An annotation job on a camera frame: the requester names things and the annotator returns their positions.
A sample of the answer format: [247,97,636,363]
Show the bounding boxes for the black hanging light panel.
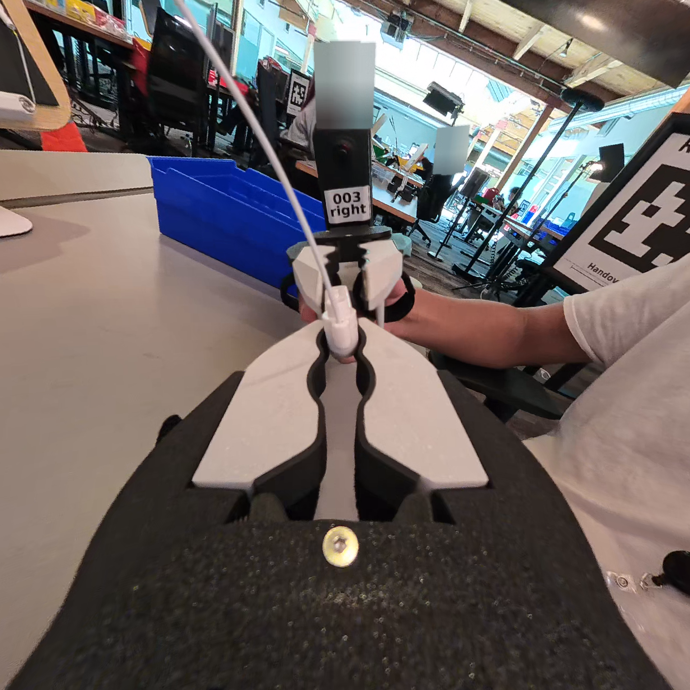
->
[422,81,466,118]

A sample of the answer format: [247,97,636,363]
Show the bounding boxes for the small fiducial sign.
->
[286,69,314,116]

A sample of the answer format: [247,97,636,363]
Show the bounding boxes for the wooden work table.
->
[24,0,135,49]
[295,159,427,222]

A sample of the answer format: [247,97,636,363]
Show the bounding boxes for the black office chair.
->
[412,172,459,246]
[146,8,211,146]

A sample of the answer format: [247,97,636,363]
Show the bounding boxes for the orange traffic cone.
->
[40,121,88,153]

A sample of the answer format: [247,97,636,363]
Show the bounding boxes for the person's right hand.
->
[298,279,411,365]

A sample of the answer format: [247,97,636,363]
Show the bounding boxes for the white cable with plug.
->
[174,0,360,359]

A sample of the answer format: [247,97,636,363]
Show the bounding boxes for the black square panel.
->
[590,143,626,184]

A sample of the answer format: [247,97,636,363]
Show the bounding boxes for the blue plastic bin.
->
[147,155,327,289]

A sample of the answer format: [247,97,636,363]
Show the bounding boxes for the black board with wooden frame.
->
[0,0,72,132]

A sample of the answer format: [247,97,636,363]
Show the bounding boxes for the black chair armrest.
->
[431,350,572,421]

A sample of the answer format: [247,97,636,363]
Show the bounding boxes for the black white fiducial sign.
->
[542,113,690,294]

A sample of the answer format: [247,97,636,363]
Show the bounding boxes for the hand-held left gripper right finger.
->
[355,317,489,491]

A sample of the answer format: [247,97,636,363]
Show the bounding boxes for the black badge reel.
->
[639,550,690,598]

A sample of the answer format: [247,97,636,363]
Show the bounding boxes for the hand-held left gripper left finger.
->
[192,325,328,490]

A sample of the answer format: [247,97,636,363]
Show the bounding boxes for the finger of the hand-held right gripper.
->
[288,243,337,312]
[360,243,404,312]

